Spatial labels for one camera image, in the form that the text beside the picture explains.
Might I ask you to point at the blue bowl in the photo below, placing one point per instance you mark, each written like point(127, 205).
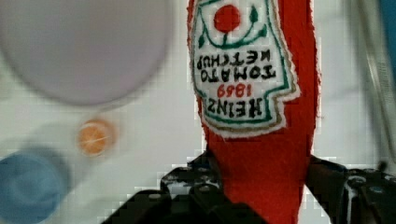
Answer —
point(33, 185)

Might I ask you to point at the lilac round plate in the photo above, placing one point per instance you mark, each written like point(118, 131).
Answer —
point(85, 52)

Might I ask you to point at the silver toaster oven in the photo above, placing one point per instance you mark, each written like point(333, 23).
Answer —
point(368, 32)

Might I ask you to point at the orange slice toy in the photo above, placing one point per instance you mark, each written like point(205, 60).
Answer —
point(95, 136)

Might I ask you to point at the red plush ketchup bottle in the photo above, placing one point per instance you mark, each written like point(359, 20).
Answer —
point(255, 77)

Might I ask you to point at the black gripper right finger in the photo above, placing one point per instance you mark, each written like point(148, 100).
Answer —
point(352, 196)

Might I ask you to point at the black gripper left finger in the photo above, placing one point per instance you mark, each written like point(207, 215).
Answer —
point(187, 195)

